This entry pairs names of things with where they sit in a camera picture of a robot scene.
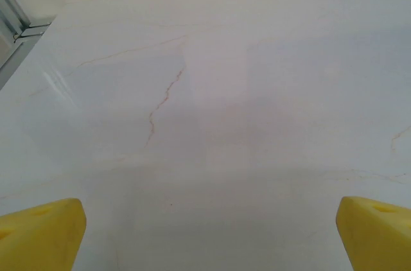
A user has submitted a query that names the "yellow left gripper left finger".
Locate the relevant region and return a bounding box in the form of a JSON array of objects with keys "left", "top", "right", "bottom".
[{"left": 0, "top": 198, "right": 87, "bottom": 271}]

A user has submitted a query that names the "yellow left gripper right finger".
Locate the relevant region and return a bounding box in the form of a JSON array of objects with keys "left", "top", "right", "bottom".
[{"left": 335, "top": 196, "right": 411, "bottom": 271}]

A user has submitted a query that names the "aluminium side rail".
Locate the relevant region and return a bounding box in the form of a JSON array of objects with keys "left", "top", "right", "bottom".
[{"left": 0, "top": 31, "right": 44, "bottom": 91}]

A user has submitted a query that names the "aluminium frame post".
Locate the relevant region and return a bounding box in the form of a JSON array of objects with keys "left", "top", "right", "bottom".
[{"left": 0, "top": 0, "right": 52, "bottom": 40}]

